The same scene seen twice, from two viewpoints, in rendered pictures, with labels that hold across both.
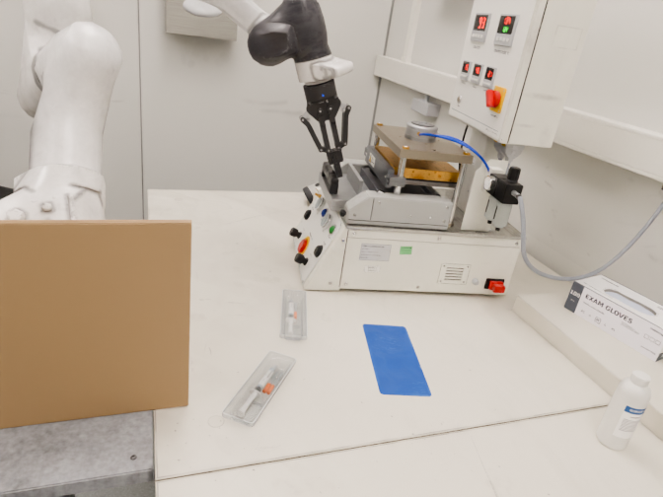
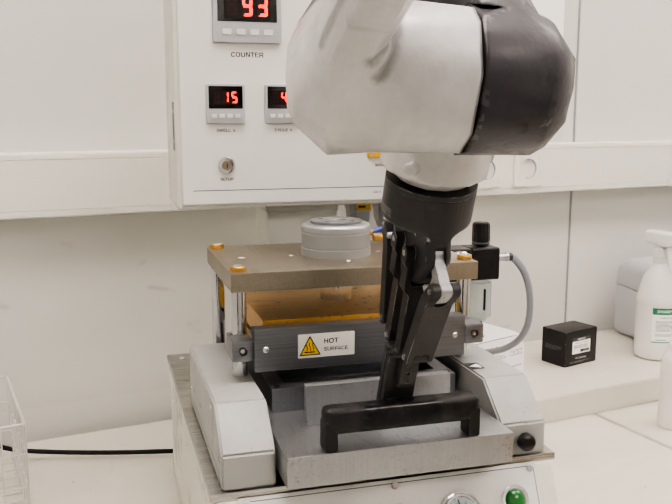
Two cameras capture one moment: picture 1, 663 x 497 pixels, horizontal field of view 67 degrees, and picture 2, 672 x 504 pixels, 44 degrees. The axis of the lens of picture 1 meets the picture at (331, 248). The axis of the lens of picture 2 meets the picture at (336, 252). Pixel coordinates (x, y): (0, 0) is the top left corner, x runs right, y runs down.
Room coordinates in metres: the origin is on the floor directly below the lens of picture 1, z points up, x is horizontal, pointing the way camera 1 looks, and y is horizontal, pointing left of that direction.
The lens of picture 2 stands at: (1.36, 0.75, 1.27)
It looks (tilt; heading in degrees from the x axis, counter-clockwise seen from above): 9 degrees down; 266
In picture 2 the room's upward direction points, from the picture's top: straight up
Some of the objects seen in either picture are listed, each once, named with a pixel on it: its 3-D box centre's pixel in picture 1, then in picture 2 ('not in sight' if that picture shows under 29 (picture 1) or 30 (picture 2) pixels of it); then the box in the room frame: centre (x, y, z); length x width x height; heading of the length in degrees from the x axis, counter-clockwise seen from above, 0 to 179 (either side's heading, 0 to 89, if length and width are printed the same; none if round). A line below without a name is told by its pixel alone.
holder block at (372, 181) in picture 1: (398, 185); (343, 368); (1.29, -0.15, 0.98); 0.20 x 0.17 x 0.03; 12
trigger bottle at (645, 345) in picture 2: not in sight; (659, 294); (0.62, -0.79, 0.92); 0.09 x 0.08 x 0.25; 106
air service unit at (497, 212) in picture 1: (498, 195); (465, 276); (1.10, -0.35, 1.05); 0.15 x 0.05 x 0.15; 12
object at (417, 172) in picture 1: (416, 156); (342, 290); (1.29, -0.18, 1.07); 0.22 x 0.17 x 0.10; 12
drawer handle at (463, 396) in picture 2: (330, 177); (401, 420); (1.25, 0.03, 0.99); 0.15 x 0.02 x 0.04; 12
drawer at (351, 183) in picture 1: (380, 187); (356, 392); (1.28, -0.10, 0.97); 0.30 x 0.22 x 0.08; 102
